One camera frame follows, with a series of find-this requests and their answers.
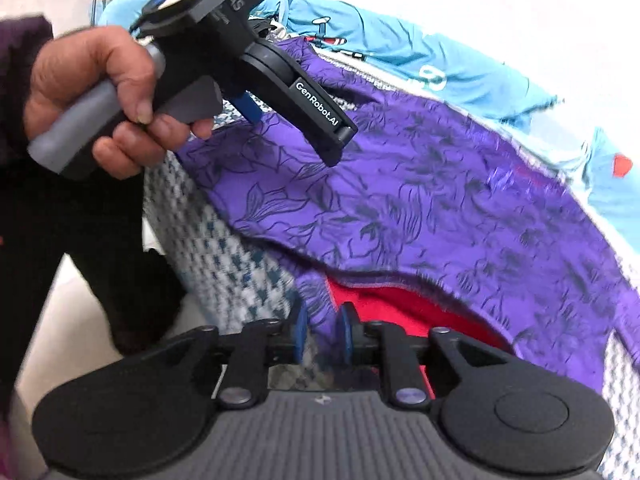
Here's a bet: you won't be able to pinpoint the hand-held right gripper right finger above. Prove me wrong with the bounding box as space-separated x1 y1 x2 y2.
336 302 506 408

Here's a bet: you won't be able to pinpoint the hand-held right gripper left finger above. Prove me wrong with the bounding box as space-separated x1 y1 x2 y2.
150 300 311 408

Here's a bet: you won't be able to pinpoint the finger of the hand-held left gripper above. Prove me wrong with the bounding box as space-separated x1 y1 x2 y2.
312 125 359 168
232 91 263 125

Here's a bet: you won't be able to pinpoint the purple floral garment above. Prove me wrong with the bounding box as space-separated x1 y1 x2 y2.
175 35 640 396

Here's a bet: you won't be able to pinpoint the person's left forearm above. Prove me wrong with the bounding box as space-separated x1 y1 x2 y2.
0 16 55 161

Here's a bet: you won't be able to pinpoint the person's left hand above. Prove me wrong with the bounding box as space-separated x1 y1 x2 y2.
22 25 216 181

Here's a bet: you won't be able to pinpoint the red garment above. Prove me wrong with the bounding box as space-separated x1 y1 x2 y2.
325 280 511 401

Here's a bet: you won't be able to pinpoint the person's black trousers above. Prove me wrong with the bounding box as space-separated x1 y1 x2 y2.
0 160 188 411

